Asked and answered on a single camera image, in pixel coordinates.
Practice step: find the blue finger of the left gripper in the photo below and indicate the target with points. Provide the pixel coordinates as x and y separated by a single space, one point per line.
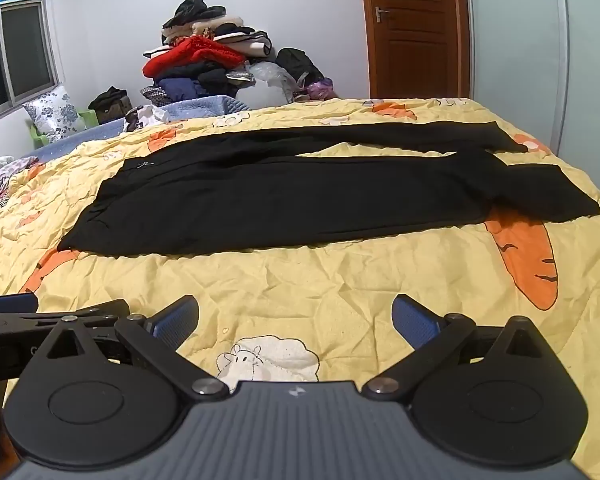
118 308
25 302

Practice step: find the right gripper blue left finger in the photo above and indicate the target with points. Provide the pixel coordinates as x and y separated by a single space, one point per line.
153 343

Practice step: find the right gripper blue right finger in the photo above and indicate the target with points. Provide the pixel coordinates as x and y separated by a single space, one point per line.
435 341

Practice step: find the black pants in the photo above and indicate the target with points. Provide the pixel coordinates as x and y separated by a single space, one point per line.
317 185

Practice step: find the yellow carrot print quilt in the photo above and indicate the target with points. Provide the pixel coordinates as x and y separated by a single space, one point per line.
315 313

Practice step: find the floral white pillow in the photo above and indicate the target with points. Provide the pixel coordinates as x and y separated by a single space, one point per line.
56 102

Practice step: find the green plastic basket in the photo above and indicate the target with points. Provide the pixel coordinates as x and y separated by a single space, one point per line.
51 129

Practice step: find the dark brown bag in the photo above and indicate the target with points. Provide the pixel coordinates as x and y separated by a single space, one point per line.
111 105

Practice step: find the blue bed sheet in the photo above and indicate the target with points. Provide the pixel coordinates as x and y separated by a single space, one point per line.
207 107

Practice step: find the sliding glass window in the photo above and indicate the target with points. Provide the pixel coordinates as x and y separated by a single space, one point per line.
27 65

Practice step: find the pile of mixed clothes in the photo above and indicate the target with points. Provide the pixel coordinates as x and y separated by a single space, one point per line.
267 78

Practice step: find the red knitted garment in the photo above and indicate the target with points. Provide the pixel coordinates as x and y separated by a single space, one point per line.
194 49

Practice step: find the white wardrobe sliding door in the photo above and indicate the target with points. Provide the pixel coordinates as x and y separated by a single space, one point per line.
536 63

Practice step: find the brown wooden door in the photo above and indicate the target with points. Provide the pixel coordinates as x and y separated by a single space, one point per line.
418 48

